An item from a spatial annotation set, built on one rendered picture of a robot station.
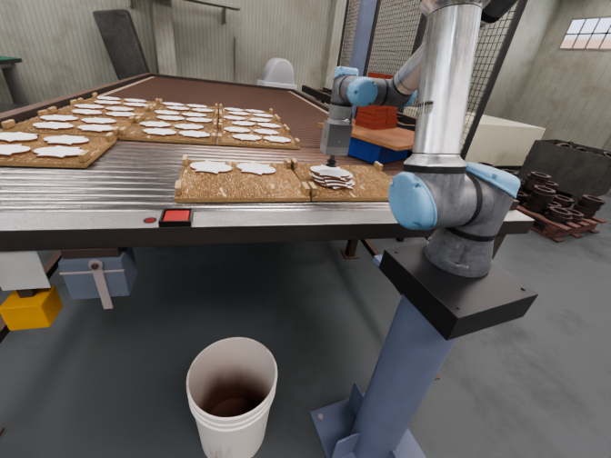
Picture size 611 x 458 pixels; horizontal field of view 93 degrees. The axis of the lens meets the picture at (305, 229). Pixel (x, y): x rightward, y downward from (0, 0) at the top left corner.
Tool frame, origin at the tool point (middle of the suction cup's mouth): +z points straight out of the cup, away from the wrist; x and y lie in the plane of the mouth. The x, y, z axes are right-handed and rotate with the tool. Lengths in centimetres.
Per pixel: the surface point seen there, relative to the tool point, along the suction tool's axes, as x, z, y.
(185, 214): 24, 7, 49
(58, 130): -56, 6, 105
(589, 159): -175, 37, -457
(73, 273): 28, 20, 75
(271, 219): 24.7, 8.2, 26.0
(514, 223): 30, 9, -61
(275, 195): 13.1, 6.1, 22.9
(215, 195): 12.9, 6.1, 40.9
